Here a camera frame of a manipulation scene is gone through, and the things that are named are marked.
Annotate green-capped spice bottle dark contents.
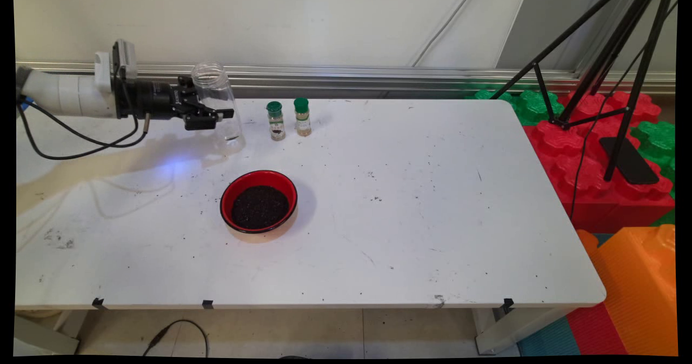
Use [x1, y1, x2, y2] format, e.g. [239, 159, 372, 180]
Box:
[266, 101, 287, 141]

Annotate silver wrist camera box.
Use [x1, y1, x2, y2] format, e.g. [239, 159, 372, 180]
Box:
[112, 39, 137, 81]

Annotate teal floor mat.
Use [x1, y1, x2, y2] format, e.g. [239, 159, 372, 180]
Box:
[516, 315, 582, 356]

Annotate white table leg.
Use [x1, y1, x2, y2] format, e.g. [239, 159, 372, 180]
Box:
[14, 310, 90, 355]
[475, 306, 574, 355]

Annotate thin black tripod cable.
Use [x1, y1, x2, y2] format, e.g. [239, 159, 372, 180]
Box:
[569, 0, 677, 220]

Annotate orange foam building block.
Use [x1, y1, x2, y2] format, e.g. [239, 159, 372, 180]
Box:
[576, 224, 678, 356]

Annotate red bowl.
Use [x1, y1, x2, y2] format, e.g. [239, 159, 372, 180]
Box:
[220, 170, 298, 234]

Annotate green foam building block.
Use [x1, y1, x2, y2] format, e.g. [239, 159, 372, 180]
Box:
[630, 121, 676, 197]
[468, 89, 514, 103]
[511, 90, 565, 127]

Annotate black flat plate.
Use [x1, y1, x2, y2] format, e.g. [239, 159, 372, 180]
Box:
[598, 137, 660, 185]

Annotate black floor cable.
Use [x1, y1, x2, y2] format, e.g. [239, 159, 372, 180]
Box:
[142, 320, 209, 358]

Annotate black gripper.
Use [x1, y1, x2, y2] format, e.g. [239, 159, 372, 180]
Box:
[115, 76, 235, 131]

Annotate aluminium wall rail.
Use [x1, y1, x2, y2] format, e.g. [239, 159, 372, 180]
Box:
[15, 61, 676, 95]

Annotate green-capped spice bottle tan contents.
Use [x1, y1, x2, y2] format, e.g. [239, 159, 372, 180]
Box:
[294, 97, 312, 137]

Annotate black seeds pile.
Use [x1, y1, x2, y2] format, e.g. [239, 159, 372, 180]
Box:
[231, 186, 290, 230]

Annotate black tripod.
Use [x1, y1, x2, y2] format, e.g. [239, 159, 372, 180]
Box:
[489, 0, 677, 183]

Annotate red foam building block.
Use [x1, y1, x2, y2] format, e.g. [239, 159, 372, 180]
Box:
[522, 91, 676, 234]

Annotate clear plastic jar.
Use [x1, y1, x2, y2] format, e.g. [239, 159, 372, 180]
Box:
[190, 63, 245, 154]

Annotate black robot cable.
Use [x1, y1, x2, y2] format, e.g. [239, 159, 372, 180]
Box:
[15, 102, 151, 161]

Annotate red floor mat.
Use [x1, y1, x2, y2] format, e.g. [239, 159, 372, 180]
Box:
[565, 302, 628, 355]

